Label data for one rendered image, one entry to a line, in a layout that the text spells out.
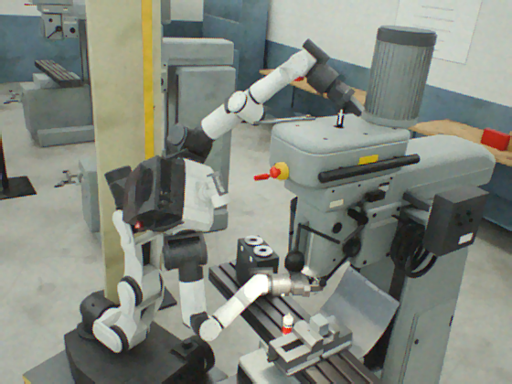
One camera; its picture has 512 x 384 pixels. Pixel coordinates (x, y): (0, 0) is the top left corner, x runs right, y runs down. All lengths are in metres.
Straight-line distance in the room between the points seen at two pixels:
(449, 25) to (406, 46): 4.86
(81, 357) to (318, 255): 1.37
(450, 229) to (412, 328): 0.70
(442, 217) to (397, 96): 0.44
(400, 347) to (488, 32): 4.57
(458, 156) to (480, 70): 4.24
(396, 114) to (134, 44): 1.82
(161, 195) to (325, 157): 0.58
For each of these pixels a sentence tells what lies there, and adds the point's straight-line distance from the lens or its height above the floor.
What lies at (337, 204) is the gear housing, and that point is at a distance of 1.64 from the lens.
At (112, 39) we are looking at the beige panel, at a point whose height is 1.91.
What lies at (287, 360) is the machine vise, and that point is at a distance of 1.92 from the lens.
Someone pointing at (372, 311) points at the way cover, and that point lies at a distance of 2.25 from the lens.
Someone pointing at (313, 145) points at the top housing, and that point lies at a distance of 1.48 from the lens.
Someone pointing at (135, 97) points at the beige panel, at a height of 1.57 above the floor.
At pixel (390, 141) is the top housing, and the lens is 1.70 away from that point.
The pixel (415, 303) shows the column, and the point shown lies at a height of 1.12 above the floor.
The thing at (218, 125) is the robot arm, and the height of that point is 1.83.
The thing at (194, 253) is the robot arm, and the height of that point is 1.43.
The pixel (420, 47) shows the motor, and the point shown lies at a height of 2.17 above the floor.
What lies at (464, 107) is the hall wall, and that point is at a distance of 6.41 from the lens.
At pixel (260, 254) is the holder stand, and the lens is 2.25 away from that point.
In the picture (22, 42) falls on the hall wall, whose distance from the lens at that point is 10.40.
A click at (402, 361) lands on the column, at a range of 2.41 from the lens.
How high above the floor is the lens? 2.35
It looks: 25 degrees down
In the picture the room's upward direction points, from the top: 5 degrees clockwise
